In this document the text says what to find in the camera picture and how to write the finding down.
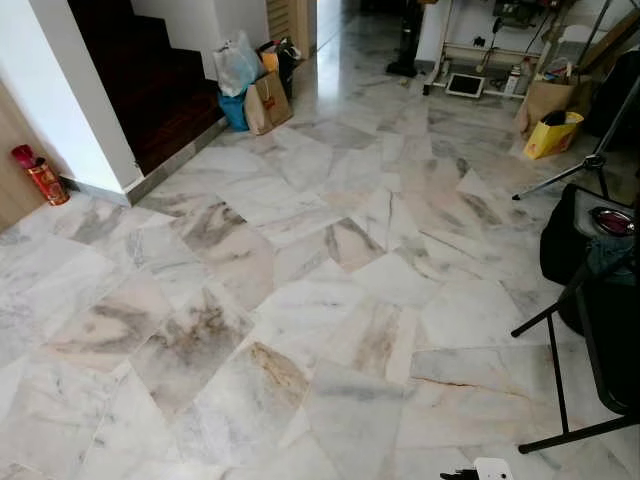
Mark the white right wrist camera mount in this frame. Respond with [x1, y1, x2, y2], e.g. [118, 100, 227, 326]
[472, 457, 515, 480]

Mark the black bag with handles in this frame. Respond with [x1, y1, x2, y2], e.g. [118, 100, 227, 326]
[258, 37, 304, 99]

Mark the white metal rack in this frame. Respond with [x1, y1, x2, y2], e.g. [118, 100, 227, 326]
[420, 0, 561, 98]

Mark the blue bag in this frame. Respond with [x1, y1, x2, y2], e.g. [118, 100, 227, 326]
[218, 90, 251, 133]

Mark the yellow paper bag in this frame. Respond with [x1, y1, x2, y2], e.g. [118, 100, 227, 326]
[523, 109, 586, 161]

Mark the small brown paper bag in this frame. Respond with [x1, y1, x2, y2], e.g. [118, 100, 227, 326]
[243, 70, 295, 137]

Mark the white plastic bag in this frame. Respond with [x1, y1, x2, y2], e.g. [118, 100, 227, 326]
[213, 30, 267, 98]

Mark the large brown paper bag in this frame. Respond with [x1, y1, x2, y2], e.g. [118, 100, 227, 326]
[514, 76, 593, 139]

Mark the teal cloth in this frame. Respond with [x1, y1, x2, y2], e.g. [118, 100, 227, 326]
[588, 237, 635, 276]

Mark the dark wooden staircase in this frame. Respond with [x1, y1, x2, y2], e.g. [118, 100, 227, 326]
[68, 0, 226, 176]

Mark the dark red bowl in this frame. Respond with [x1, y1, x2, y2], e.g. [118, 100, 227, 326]
[590, 207, 637, 238]

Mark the black backpack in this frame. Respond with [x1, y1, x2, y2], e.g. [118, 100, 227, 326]
[540, 183, 601, 336]

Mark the black upright vacuum cleaner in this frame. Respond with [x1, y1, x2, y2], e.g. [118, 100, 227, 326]
[386, 0, 425, 79]

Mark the red cylindrical tin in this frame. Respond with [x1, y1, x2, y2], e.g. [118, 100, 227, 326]
[10, 144, 71, 207]

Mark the black tripod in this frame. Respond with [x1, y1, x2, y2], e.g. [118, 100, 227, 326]
[512, 78, 640, 201]

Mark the white framed tablet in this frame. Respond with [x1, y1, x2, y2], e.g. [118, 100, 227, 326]
[445, 72, 488, 100]

